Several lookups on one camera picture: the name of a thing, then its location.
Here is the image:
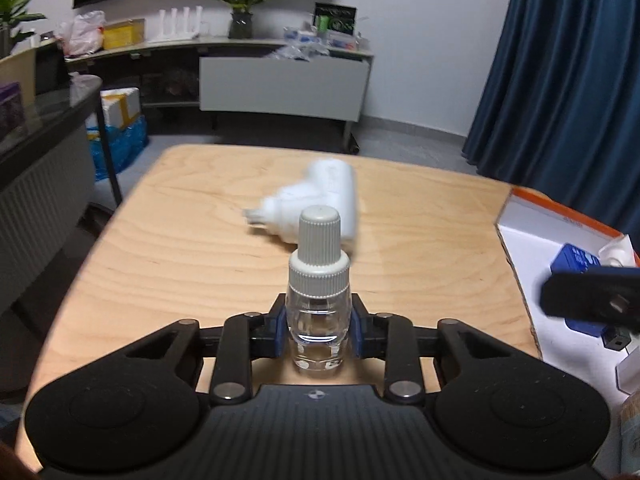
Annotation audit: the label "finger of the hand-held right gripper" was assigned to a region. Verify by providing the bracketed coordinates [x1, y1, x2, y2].
[539, 268, 640, 334]

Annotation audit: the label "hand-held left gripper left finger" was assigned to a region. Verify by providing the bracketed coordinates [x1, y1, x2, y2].
[125, 294, 289, 407]

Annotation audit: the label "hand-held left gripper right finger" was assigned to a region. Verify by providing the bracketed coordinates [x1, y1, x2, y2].
[350, 294, 511, 407]

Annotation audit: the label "orange and white box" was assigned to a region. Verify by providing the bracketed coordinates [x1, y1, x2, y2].
[494, 185, 640, 397]

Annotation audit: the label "clear bottle with white cap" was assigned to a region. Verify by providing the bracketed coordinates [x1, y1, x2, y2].
[287, 205, 351, 372]

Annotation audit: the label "blue printed box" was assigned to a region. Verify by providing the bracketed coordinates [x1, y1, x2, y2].
[549, 243, 622, 337]

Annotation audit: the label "small white round device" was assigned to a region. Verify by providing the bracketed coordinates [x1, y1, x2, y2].
[597, 237, 639, 267]

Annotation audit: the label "white plug-in diffuser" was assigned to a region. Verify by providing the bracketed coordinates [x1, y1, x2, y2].
[243, 158, 359, 252]

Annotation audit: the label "dark blue curtain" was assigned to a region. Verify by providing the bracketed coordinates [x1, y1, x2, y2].
[462, 0, 640, 247]

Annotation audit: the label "blue plastic bag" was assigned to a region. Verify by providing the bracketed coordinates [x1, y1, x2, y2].
[87, 114, 150, 183]

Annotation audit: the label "white media cabinet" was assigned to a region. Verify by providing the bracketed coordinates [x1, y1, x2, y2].
[65, 37, 375, 154]

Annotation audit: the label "dark ribbed counter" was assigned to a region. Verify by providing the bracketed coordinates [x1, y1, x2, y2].
[0, 77, 124, 387]

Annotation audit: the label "white and yellow carton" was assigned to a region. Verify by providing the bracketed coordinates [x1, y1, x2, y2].
[99, 87, 142, 129]

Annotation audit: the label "clear plastic bags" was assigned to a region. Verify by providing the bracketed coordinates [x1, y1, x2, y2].
[272, 42, 331, 63]

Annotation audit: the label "pile of small packets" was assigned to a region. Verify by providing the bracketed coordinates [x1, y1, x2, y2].
[283, 26, 369, 52]

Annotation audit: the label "black and green box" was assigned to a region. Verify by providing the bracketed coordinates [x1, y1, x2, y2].
[313, 2, 359, 36]

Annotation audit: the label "white router with antennas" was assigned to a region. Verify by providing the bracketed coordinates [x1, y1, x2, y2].
[149, 5, 206, 44]

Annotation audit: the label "yellow box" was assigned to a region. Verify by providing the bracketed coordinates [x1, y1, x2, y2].
[102, 18, 146, 50]

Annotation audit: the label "purple patterned box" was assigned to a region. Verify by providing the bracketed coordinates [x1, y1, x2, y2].
[0, 82, 26, 134]

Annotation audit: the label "white and red plastic bag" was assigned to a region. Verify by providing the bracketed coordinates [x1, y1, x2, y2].
[55, 10, 107, 57]

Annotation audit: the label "cream container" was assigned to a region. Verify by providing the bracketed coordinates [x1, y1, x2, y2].
[0, 47, 39, 106]

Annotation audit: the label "leafy green plant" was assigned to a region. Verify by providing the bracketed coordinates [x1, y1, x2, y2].
[0, 0, 46, 59]

